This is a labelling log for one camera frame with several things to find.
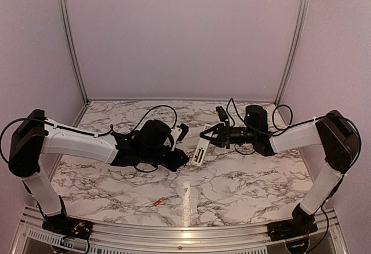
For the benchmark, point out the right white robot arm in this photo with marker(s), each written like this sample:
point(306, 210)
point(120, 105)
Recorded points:
point(335, 135)

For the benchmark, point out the right aluminium corner post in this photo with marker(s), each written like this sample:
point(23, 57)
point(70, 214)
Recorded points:
point(298, 30)

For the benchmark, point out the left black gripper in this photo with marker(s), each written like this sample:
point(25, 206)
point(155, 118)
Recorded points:
point(177, 162)

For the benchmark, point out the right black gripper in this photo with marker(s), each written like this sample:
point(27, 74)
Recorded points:
point(223, 138)

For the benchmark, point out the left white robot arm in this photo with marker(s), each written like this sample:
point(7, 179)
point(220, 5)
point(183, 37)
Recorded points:
point(154, 144)

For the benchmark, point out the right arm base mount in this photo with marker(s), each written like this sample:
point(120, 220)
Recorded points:
point(287, 229)

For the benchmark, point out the aluminium corner post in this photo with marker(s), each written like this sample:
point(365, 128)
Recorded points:
point(298, 30)
point(72, 50)

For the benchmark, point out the white remote control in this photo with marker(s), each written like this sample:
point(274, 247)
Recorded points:
point(200, 152)

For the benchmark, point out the white battery cover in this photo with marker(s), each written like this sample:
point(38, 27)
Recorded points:
point(193, 204)

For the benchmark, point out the orange AAA battery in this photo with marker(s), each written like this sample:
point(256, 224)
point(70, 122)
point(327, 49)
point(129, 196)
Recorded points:
point(158, 202)

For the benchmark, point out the aluminium front rail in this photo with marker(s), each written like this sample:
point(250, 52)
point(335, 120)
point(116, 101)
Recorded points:
point(125, 238)

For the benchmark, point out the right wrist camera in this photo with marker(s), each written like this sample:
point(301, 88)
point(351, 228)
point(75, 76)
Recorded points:
point(223, 117)

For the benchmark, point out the left aluminium corner post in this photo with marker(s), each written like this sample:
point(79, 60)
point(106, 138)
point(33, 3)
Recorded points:
point(72, 50)

